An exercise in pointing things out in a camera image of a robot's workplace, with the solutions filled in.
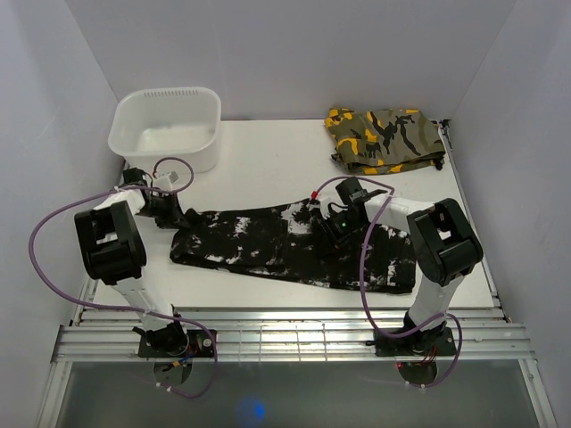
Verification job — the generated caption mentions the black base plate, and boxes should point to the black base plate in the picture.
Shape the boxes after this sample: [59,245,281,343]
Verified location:
[373,327,457,358]
[137,329,218,359]

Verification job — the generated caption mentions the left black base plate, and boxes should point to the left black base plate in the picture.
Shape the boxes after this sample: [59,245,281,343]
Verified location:
[137,329,218,359]

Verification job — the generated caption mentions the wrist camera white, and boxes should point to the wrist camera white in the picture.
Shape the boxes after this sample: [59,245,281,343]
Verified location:
[153,171,180,192]
[308,191,332,218]

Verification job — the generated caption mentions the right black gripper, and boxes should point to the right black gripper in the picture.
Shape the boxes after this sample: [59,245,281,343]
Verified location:
[314,211,364,259]

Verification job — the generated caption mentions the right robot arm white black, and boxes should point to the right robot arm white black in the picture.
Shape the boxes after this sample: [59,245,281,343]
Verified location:
[310,176,484,354]

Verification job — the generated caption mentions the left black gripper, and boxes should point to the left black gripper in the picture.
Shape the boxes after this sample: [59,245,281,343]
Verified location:
[136,191,189,229]

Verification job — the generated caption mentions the folded camouflage trousers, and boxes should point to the folded camouflage trousers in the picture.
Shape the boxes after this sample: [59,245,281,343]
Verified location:
[324,107,446,176]

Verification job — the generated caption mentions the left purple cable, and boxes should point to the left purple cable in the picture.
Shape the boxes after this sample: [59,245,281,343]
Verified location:
[28,156,219,399]

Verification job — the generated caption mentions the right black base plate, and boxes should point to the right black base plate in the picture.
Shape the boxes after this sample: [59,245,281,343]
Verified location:
[373,327,457,358]

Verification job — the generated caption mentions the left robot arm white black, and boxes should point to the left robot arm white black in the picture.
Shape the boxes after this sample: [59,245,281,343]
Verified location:
[74,168,189,357]

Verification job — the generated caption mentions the white plastic basin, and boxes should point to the white plastic basin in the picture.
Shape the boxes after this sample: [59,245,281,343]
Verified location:
[108,86,222,173]

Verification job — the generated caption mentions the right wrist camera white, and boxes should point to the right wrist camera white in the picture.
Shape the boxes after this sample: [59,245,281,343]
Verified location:
[308,191,332,218]

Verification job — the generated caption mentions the aluminium frame rail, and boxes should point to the aluminium frame rail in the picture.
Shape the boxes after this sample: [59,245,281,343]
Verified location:
[37,306,557,427]

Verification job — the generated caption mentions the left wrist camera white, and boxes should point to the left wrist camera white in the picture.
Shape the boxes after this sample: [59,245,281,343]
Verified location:
[153,171,180,192]

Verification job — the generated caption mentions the black white tie-dye trousers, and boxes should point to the black white tie-dye trousers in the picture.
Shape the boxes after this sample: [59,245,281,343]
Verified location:
[170,199,416,295]

